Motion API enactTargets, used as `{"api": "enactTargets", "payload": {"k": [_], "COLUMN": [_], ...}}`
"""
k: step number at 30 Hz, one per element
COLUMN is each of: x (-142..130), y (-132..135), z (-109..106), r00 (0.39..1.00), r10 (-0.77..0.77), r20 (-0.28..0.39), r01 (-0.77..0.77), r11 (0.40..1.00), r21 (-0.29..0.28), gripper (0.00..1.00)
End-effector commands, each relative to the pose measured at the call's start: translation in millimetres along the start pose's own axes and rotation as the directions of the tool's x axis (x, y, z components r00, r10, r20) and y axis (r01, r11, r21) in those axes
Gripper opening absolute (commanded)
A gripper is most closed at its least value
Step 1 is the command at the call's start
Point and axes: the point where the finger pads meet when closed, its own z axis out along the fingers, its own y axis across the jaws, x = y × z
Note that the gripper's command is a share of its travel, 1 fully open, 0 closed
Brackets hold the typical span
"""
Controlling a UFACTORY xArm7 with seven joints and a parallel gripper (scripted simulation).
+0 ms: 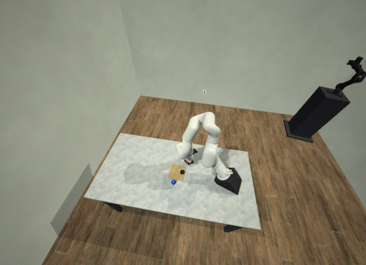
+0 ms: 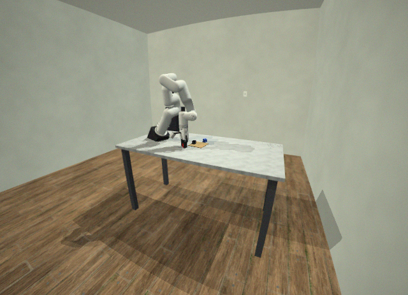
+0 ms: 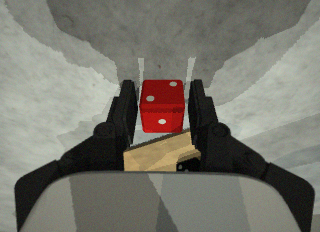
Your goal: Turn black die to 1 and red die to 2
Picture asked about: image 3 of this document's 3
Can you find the red die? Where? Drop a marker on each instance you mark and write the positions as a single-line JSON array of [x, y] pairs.
[[162, 106]]

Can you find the tan flat mat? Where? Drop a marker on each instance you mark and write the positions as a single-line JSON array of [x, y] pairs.
[[161, 154]]

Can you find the black die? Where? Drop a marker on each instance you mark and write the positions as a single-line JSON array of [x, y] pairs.
[[191, 165]]

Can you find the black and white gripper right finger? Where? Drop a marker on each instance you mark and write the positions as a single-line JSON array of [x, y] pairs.
[[226, 154]]

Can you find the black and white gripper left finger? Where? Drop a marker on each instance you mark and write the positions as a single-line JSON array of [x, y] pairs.
[[96, 153]]

